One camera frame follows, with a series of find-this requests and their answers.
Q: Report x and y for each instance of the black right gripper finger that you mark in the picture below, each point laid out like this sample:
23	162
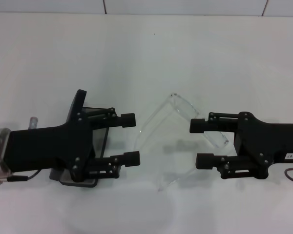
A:
197	125
205	161

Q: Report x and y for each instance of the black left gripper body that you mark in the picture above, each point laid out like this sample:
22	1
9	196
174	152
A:
44	146

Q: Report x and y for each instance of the clear transparent glasses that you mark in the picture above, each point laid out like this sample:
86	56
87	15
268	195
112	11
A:
185	107

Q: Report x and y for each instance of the left silver connector plug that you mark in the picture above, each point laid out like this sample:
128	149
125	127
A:
33	123

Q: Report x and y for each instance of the black glasses case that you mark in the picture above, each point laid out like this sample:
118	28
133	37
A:
78	101

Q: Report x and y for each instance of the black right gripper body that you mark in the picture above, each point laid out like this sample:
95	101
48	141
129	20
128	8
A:
271	143

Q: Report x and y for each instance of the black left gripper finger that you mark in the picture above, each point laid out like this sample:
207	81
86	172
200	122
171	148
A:
128	120
130	159

